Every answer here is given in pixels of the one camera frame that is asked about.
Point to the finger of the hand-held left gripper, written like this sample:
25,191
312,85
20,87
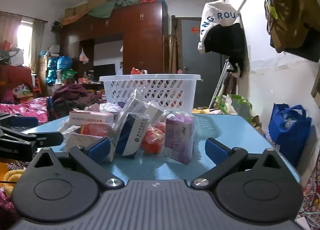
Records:
37,138
23,121

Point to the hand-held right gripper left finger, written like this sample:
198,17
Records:
100,148

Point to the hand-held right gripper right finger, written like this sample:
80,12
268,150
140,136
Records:
216,149

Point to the purple box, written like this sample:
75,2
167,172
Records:
178,137

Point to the white plastic basket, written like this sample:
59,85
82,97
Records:
150,92

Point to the pink floral blanket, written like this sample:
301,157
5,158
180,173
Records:
25,110

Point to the orange box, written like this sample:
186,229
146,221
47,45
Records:
95,129

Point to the yellow plush toy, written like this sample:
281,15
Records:
11,177

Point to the plain white box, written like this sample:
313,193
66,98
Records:
75,140

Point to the pink and white long box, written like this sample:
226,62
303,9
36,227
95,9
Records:
90,118

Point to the dark blue and white box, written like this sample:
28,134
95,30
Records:
135,135

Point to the orange snack packet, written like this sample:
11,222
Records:
153,140

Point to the maroon clothes pile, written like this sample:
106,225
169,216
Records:
72,95

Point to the white grey box in wrap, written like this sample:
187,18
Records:
153,111

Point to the blue plastic bags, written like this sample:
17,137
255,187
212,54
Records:
61,66

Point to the folded metal rack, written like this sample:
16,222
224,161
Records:
220,82

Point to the beige curtain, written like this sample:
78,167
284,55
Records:
37,49

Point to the blue tote bag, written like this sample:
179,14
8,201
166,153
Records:
287,130

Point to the black television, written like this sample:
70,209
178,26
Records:
103,72

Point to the curtained window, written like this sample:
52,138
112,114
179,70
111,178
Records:
25,42

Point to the grey door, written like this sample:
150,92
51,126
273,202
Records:
192,69

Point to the small white plastic bag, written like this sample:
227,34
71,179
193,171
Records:
83,57

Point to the wooden boards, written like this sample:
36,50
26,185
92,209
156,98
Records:
172,54

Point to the patterned rug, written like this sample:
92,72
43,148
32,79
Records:
311,195

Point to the brown wooden wardrobe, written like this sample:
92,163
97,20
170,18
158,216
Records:
142,44

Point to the red door sign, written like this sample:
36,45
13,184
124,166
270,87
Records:
195,30

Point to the cardboard boxes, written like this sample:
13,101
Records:
82,6

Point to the white and black hanging jacket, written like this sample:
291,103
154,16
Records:
217,17

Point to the green cloth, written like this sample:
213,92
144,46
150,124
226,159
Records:
102,9

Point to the brown hanging bag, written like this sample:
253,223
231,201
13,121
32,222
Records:
292,19

